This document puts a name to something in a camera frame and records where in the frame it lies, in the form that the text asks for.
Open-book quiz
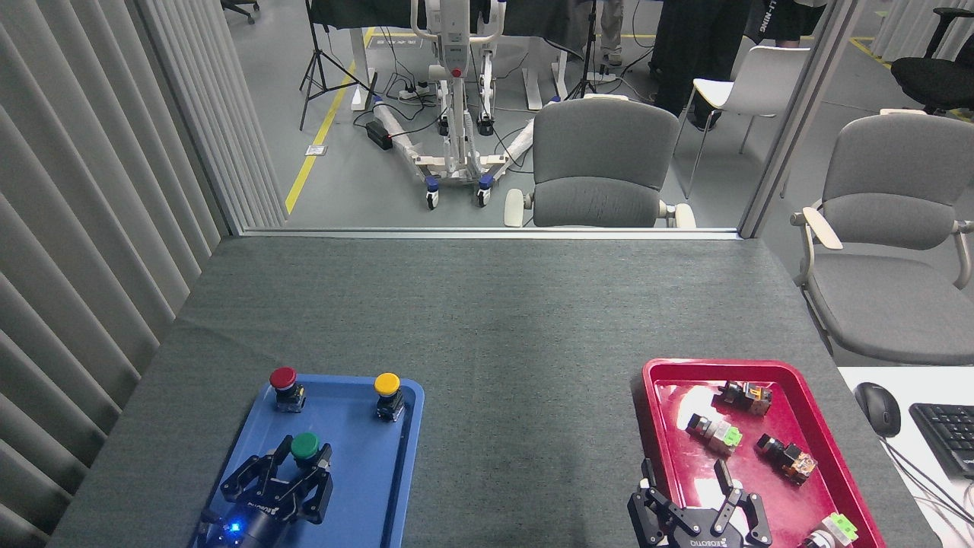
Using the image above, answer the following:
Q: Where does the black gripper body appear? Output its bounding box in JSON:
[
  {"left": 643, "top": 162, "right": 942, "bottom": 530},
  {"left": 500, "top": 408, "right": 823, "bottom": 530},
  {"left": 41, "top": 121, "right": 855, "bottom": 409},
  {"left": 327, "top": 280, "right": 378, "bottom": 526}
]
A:
[
  {"left": 666, "top": 514, "right": 754, "bottom": 548},
  {"left": 196, "top": 483, "right": 301, "bottom": 548}
]

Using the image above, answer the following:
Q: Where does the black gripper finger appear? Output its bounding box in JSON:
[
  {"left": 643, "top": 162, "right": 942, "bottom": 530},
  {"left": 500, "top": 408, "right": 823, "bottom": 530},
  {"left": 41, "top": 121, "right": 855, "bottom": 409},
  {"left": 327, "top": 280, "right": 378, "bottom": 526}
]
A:
[
  {"left": 628, "top": 459, "right": 697, "bottom": 547},
  {"left": 221, "top": 435, "right": 296, "bottom": 505},
  {"left": 715, "top": 460, "right": 773, "bottom": 547},
  {"left": 293, "top": 448, "right": 334, "bottom": 526}
]

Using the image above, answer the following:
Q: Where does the green push button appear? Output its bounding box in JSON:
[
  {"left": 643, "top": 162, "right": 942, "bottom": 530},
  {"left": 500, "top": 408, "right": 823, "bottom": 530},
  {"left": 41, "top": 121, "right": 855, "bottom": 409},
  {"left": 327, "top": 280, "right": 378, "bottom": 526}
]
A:
[{"left": 289, "top": 432, "right": 333, "bottom": 471}]

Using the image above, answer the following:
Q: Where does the red push button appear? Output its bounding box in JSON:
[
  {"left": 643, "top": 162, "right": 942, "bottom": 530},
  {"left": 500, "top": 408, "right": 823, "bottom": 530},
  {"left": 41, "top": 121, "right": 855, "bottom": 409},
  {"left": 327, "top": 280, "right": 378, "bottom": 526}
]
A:
[{"left": 269, "top": 366, "right": 307, "bottom": 414}]

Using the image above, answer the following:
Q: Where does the yellow push button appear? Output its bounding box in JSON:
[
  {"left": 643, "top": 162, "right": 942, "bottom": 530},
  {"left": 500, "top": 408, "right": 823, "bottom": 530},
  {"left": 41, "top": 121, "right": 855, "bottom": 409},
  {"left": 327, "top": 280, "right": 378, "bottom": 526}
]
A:
[{"left": 374, "top": 372, "right": 406, "bottom": 423}]

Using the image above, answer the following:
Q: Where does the red plastic tray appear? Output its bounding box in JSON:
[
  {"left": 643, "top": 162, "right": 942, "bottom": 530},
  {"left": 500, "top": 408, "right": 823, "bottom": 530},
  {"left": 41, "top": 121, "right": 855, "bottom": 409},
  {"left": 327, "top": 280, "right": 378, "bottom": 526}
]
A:
[{"left": 641, "top": 358, "right": 887, "bottom": 548}]

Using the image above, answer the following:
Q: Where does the blue plastic tray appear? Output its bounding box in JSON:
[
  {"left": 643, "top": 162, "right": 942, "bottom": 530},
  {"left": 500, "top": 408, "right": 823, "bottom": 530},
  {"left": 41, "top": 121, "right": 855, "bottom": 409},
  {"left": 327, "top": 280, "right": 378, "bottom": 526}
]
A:
[{"left": 190, "top": 374, "right": 425, "bottom": 548}]

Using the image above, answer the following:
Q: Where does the black computer mouse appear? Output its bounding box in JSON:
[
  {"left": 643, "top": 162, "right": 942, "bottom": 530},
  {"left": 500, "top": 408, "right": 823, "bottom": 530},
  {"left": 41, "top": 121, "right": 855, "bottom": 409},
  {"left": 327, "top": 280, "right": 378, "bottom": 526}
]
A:
[{"left": 854, "top": 381, "right": 902, "bottom": 438}]

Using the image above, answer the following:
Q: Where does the white desk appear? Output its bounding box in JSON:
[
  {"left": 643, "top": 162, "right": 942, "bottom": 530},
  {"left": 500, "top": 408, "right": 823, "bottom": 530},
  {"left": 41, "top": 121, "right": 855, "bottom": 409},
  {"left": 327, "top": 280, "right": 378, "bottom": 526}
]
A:
[{"left": 837, "top": 367, "right": 974, "bottom": 548}]

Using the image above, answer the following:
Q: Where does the black keyboard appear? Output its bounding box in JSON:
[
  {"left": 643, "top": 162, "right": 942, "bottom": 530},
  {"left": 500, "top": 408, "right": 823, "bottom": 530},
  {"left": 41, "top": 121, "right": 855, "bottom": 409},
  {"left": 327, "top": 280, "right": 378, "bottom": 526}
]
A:
[{"left": 909, "top": 403, "right": 974, "bottom": 480}]

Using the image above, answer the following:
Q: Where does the grey chair with white armrests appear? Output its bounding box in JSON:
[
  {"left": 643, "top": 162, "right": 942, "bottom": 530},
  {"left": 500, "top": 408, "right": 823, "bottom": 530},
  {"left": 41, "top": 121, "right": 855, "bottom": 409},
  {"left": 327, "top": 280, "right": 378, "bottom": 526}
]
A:
[
  {"left": 504, "top": 97, "right": 697, "bottom": 229},
  {"left": 790, "top": 113, "right": 974, "bottom": 366}
]

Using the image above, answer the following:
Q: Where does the grey ribbed partition panel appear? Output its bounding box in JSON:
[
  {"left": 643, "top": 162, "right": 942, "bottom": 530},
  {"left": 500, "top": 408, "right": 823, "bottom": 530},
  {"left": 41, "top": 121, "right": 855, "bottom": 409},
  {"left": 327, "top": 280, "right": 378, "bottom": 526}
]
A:
[{"left": 0, "top": 0, "right": 288, "bottom": 548}]

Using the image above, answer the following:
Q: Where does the white stand on wheels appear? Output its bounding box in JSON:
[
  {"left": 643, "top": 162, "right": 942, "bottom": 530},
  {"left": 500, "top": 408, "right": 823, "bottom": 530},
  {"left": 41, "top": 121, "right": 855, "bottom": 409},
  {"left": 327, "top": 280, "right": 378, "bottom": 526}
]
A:
[{"left": 373, "top": 0, "right": 537, "bottom": 210}]

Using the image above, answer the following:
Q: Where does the white plastic chair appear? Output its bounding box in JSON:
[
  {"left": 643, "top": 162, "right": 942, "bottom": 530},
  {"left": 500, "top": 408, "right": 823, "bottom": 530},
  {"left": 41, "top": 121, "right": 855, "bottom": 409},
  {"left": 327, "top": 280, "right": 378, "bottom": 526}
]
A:
[{"left": 673, "top": 46, "right": 811, "bottom": 200}]

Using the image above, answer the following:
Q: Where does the black tripod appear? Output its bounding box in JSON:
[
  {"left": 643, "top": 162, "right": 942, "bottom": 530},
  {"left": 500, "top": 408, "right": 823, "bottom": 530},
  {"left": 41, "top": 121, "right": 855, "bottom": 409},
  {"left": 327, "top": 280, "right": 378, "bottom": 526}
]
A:
[{"left": 299, "top": 0, "right": 377, "bottom": 132}]

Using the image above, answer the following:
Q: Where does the person in dark trousers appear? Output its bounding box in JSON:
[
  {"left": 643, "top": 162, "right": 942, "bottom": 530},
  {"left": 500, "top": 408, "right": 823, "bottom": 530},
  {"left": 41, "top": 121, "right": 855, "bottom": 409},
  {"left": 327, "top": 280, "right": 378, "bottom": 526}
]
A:
[{"left": 651, "top": 0, "right": 750, "bottom": 132}]

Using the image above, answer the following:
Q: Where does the black light stand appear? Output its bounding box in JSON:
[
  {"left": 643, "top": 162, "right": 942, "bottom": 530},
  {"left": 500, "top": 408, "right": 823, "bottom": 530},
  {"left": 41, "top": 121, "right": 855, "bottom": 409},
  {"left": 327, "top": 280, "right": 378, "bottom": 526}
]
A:
[{"left": 563, "top": 0, "right": 610, "bottom": 100}]

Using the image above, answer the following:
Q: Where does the person in light trousers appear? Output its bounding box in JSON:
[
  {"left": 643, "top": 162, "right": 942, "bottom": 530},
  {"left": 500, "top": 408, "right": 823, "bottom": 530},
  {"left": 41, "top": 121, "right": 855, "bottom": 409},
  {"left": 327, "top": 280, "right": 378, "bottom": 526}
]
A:
[{"left": 597, "top": 0, "right": 625, "bottom": 67}]

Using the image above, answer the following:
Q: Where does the black office chair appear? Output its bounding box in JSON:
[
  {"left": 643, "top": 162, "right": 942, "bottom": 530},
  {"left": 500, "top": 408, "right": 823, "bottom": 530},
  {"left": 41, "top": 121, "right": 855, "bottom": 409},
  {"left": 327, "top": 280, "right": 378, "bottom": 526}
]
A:
[{"left": 890, "top": 8, "right": 974, "bottom": 115}]

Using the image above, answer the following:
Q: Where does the person in black printed shirt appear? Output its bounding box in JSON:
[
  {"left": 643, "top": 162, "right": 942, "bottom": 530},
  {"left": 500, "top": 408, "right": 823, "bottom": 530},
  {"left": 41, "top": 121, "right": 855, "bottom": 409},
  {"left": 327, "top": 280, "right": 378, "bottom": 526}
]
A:
[{"left": 750, "top": 0, "right": 829, "bottom": 48}]

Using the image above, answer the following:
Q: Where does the black covered table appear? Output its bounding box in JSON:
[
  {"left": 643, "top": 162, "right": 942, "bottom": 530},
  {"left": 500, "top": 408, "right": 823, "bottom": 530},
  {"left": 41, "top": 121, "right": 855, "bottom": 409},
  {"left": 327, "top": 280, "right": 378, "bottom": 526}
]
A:
[{"left": 308, "top": 0, "right": 587, "bottom": 62}]

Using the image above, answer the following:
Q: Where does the grey switch with green block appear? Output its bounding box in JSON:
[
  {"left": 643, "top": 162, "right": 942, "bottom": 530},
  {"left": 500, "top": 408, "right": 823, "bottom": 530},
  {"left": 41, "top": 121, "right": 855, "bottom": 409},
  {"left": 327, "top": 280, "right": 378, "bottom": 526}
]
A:
[{"left": 686, "top": 413, "right": 743, "bottom": 456}]

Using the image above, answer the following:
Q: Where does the black switch with amber block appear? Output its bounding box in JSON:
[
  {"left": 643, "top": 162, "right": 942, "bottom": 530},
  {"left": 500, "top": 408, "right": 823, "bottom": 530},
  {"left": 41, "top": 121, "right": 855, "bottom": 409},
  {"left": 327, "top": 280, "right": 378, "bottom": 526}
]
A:
[{"left": 755, "top": 434, "right": 819, "bottom": 486}]

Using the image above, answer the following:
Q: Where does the black switch with orange block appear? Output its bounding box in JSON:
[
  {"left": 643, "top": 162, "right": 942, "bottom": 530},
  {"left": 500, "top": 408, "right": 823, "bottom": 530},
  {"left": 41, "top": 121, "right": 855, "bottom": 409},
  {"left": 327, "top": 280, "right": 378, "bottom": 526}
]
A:
[{"left": 712, "top": 380, "right": 774, "bottom": 417}]

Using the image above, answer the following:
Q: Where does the white switch with green block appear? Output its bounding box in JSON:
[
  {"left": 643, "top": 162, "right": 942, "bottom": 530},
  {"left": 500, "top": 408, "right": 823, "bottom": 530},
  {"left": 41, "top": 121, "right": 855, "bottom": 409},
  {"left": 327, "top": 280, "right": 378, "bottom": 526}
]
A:
[{"left": 799, "top": 512, "right": 859, "bottom": 548}]

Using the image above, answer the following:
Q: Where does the black mouse cable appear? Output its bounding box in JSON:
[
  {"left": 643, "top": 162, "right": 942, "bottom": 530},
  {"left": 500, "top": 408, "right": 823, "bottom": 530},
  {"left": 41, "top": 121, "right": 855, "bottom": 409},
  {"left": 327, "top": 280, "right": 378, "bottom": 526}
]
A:
[{"left": 883, "top": 438, "right": 974, "bottom": 526}]

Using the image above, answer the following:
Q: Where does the silver post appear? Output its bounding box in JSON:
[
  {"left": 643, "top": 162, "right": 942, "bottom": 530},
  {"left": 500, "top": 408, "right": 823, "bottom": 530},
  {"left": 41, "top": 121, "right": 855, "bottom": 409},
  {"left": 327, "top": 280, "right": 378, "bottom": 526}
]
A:
[{"left": 738, "top": 0, "right": 864, "bottom": 239}]

